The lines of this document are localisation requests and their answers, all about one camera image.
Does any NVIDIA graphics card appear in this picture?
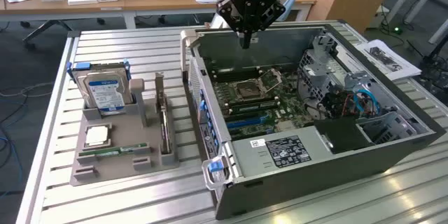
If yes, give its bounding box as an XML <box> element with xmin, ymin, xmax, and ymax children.
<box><xmin>153</xmin><ymin>72</ymin><xmax>175</xmax><ymax>155</ymax></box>

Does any steel socket cover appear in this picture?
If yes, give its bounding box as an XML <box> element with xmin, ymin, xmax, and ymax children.
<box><xmin>257</xmin><ymin>68</ymin><xmax>285</xmax><ymax>92</ymax></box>

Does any perforated steel drive cage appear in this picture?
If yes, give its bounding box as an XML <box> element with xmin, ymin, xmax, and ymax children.
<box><xmin>297</xmin><ymin>28</ymin><xmax>355</xmax><ymax>104</ymax></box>

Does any white box with red dot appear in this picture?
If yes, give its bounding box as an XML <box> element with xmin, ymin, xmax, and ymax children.
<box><xmin>367</xmin><ymin>3</ymin><xmax>385</xmax><ymax>29</ymax></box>

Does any CPU socket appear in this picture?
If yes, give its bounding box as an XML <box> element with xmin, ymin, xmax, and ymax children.
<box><xmin>235</xmin><ymin>79</ymin><xmax>269</xmax><ymax>100</ymax></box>

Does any printed paper stack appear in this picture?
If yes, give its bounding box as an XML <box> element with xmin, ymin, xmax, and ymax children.
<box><xmin>353</xmin><ymin>39</ymin><xmax>424</xmax><ymax>81</ymax></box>

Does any RAM stick with white label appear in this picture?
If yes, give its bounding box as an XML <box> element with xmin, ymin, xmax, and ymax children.
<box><xmin>228</xmin><ymin>100</ymin><xmax>279</xmax><ymax>112</ymax></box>

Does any green motherboard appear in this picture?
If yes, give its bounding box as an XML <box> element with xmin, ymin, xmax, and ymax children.
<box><xmin>208</xmin><ymin>65</ymin><xmax>317</xmax><ymax>141</ymax></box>

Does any hard disk in blue carrier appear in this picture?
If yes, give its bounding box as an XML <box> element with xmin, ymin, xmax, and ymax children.
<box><xmin>65</xmin><ymin>60</ymin><xmax>133</xmax><ymax>99</ymax></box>

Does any blue expansion slot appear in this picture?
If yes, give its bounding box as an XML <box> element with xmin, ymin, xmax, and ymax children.
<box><xmin>225</xmin><ymin>115</ymin><xmax>271</xmax><ymax>131</ymax></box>

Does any silver chipset heat sink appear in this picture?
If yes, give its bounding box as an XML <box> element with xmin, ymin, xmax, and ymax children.
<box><xmin>277</xmin><ymin>120</ymin><xmax>299</xmax><ymax>133</ymax></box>

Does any hard disk with blue label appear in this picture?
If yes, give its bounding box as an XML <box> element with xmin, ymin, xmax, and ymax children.
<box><xmin>76</xmin><ymin>71</ymin><xmax>128</xmax><ymax>116</ymax></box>

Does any gray office chair base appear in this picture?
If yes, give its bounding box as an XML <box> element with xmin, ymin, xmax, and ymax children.
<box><xmin>19</xmin><ymin>19</ymin><xmax>107</xmax><ymax>49</ymax></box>

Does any empty steel disk bay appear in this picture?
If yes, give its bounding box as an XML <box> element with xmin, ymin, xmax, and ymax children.
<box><xmin>355</xmin><ymin>111</ymin><xmax>419</xmax><ymax>146</ymax></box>

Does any gray power supply unit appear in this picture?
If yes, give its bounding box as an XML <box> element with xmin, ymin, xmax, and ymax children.
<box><xmin>229</xmin><ymin>125</ymin><xmax>335</xmax><ymax>179</ymax></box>

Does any silver CPU chip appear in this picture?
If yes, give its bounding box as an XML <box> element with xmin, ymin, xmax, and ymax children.
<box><xmin>85</xmin><ymin>126</ymin><xmax>112</xmax><ymax>147</ymax></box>

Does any blue case release latch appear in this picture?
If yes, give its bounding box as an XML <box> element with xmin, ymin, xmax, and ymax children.
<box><xmin>207</xmin><ymin>162</ymin><xmax>224</xmax><ymax>174</ymax></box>

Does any green RAM stick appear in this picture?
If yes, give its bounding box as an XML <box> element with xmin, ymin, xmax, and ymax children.
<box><xmin>79</xmin><ymin>142</ymin><xmax>148</xmax><ymax>157</ymax></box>

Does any open dark PC case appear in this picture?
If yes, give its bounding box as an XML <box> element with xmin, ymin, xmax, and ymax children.
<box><xmin>179</xmin><ymin>23</ymin><xmax>448</xmax><ymax>221</ymax></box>

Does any gray plastic parts rack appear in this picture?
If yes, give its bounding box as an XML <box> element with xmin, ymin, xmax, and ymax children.
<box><xmin>69</xmin><ymin>78</ymin><xmax>183</xmax><ymax>187</ymax></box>

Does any black disk power wire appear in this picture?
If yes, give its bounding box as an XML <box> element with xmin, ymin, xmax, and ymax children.
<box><xmin>316</xmin><ymin>91</ymin><xmax>353</xmax><ymax>120</ymax></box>

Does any blue disk data wire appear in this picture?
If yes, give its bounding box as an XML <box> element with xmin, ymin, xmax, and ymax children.
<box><xmin>352</xmin><ymin>89</ymin><xmax>383</xmax><ymax>116</ymax></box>

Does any blue floor cable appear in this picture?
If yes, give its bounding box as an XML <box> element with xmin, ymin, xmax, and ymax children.
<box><xmin>0</xmin><ymin>98</ymin><xmax>29</xmax><ymax>200</ymax></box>

